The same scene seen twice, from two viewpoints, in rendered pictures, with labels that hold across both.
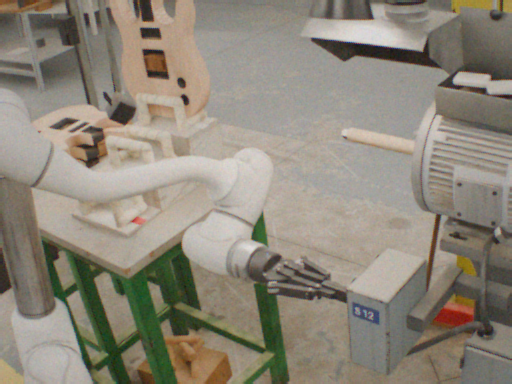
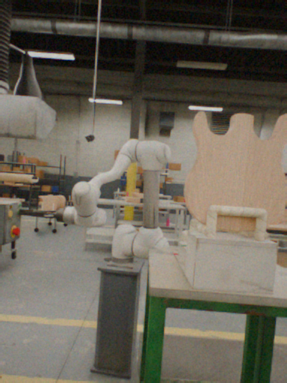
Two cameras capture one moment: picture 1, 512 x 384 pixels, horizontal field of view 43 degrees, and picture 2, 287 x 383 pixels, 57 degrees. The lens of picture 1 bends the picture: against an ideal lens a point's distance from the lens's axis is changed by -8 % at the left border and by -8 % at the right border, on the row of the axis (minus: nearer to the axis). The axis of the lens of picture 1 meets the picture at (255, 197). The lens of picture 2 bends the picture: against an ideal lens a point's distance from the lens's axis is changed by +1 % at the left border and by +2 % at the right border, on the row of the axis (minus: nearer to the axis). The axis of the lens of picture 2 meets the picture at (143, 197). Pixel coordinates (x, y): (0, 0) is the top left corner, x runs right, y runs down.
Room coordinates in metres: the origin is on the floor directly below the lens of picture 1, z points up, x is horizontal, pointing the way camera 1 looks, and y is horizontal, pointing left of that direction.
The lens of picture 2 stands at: (2.50, -0.65, 1.26)
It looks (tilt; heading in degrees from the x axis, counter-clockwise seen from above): 3 degrees down; 136
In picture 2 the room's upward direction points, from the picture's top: 4 degrees clockwise
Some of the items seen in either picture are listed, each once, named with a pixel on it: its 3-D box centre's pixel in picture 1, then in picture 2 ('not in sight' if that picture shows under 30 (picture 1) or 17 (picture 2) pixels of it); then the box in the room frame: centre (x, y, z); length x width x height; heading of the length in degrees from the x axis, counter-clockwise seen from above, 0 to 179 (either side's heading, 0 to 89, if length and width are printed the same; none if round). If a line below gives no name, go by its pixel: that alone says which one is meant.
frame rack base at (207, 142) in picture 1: (176, 146); (227, 259); (2.05, 0.23, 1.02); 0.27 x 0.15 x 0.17; 49
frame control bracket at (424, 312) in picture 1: (436, 297); not in sight; (1.07, -0.34, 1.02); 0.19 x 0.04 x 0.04; 136
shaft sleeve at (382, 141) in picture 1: (383, 141); (10, 177); (1.36, -0.30, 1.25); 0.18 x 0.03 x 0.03; 46
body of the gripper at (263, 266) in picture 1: (276, 271); (56, 215); (1.20, -0.02, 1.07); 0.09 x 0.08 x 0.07; 46
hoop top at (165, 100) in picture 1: (158, 99); not in sight; (2.02, 0.25, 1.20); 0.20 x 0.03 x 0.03; 48
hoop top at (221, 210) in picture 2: not in sight; (237, 211); (2.08, 0.19, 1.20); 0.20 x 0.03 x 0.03; 48
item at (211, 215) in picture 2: not in sight; (211, 223); (2.03, 0.13, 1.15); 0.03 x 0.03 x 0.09
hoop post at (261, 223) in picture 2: not in sight; (260, 227); (2.14, 0.26, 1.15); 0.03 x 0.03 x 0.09
